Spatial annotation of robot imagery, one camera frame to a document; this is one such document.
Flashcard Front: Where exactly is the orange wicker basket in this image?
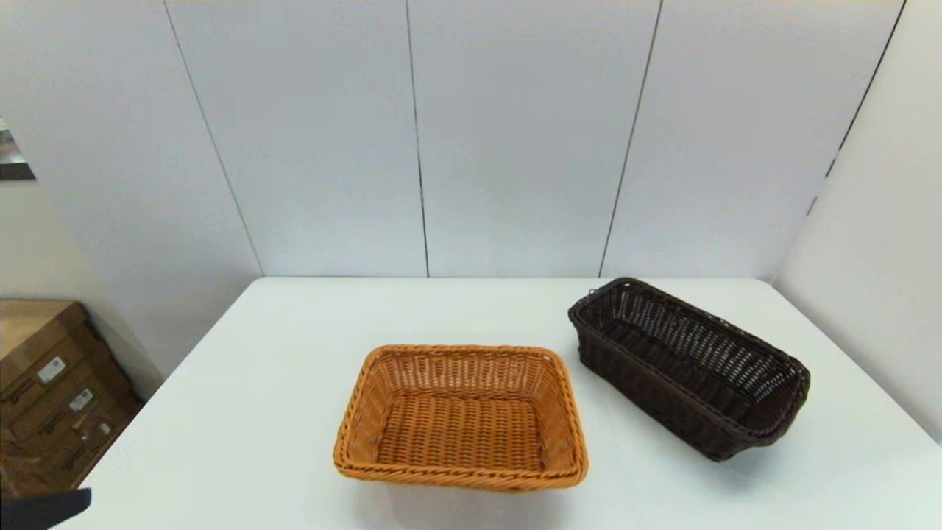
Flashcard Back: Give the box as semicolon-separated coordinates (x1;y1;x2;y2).
333;344;590;492

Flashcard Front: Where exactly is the dark brown wicker basket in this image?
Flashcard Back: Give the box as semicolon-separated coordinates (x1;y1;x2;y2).
567;277;811;462

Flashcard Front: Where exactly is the brown cardboard box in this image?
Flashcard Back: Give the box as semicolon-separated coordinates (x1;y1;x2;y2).
0;401;145;501
0;361;141;457
0;298;115;406

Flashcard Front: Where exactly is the grey metal wall fixture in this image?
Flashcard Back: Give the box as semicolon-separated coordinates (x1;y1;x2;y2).
0;118;38;182

